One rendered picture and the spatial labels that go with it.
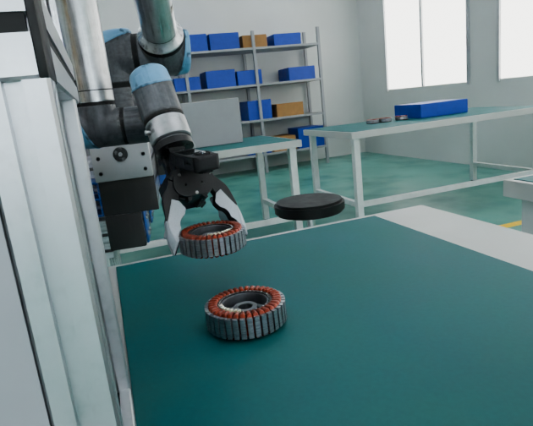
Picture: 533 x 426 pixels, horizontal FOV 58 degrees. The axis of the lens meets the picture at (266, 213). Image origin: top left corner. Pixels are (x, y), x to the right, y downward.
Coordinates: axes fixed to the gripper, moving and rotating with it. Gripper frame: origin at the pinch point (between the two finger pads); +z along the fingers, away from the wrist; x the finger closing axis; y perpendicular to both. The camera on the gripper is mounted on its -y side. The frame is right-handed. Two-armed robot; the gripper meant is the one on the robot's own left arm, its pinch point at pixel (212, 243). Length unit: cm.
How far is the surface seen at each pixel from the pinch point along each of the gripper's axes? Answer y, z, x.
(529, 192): 8, 8, -98
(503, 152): 251, -71, -480
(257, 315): -16.0, 14.4, 4.5
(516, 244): -16, 18, -49
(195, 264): 16.1, -0.2, -1.8
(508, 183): 13, 3, -100
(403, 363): -28.3, 25.2, -4.4
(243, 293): -9.0, 10.5, 2.2
